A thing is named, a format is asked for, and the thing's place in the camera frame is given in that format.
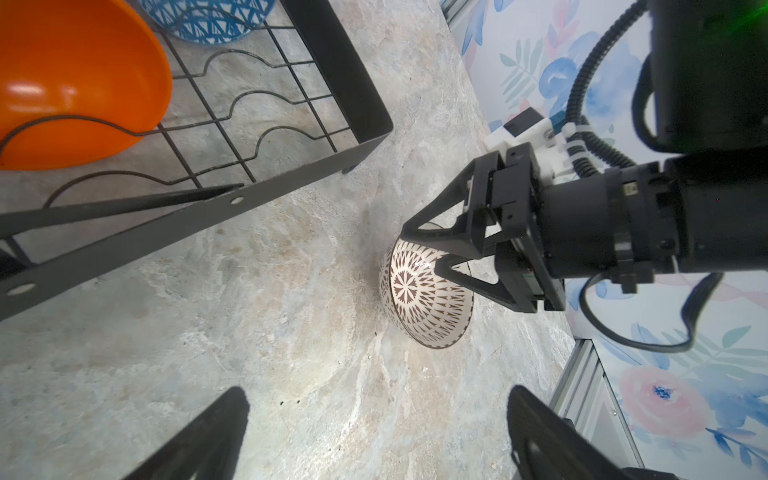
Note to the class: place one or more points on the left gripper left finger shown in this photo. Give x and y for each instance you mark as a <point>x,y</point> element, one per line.
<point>207,448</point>

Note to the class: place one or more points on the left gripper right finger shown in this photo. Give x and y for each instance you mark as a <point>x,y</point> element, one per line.
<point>544,446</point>

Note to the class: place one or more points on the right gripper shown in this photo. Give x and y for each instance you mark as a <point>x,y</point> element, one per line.
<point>502,190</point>

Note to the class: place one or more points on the beige lattice bowl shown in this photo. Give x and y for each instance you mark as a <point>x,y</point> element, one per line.
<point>432,311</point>

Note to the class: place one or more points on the black wire dish rack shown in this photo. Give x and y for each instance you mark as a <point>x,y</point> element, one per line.
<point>285,106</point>

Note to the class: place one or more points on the dark blue patterned bowl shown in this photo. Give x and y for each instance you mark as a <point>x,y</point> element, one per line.
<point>214,22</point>

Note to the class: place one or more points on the orange plastic bowl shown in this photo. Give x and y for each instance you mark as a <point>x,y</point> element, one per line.
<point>80,81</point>

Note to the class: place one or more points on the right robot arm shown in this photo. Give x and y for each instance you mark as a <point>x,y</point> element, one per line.
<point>551,201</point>

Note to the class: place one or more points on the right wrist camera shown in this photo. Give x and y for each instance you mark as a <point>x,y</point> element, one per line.
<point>552,160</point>

